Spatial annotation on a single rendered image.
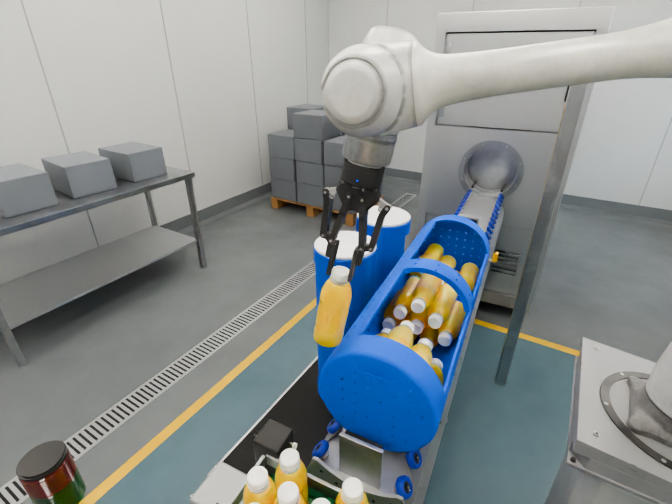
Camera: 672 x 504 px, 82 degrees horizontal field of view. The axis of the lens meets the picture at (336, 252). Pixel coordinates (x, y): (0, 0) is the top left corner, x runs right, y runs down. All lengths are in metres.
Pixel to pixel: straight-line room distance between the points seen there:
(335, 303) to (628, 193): 5.32
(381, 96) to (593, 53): 0.31
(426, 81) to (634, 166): 5.37
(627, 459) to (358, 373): 0.55
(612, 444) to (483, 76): 0.79
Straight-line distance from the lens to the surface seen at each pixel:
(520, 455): 2.37
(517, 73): 0.56
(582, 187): 5.87
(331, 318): 0.82
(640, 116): 5.73
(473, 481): 2.21
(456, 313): 1.27
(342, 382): 0.93
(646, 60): 0.72
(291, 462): 0.86
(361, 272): 1.65
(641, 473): 1.05
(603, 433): 1.06
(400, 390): 0.87
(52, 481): 0.77
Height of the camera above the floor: 1.79
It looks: 27 degrees down
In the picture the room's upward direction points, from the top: straight up
